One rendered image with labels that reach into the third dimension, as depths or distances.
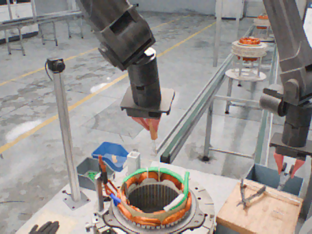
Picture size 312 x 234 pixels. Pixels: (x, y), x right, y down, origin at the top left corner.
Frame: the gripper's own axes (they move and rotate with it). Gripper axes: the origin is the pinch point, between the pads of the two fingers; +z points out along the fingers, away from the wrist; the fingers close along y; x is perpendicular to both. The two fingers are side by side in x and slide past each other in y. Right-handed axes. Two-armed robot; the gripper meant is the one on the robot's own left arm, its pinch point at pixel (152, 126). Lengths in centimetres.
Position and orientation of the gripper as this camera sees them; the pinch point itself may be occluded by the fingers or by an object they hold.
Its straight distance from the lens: 65.8
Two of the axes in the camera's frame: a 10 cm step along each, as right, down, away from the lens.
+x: -2.4, 7.2, -6.5
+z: 1.1, 6.8, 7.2
